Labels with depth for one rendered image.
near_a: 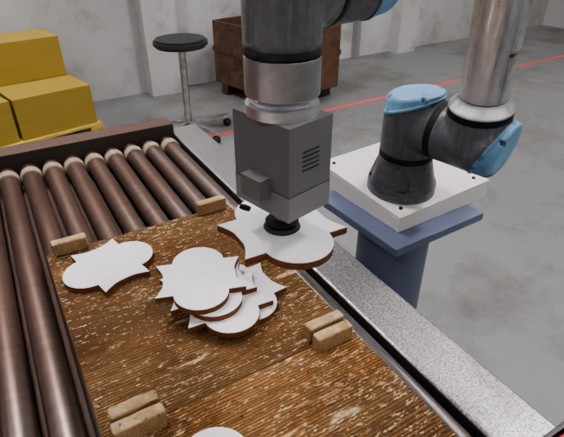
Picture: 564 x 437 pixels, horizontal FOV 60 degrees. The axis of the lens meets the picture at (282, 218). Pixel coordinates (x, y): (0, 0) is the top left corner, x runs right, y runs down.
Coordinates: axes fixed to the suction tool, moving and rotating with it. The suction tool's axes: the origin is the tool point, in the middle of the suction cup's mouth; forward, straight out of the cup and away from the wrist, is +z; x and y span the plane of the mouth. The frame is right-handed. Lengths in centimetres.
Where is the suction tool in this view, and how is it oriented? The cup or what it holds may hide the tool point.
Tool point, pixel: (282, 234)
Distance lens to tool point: 57.3
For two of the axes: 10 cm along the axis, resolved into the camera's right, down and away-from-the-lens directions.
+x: 7.2, -3.7, 5.9
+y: 7.0, 3.8, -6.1
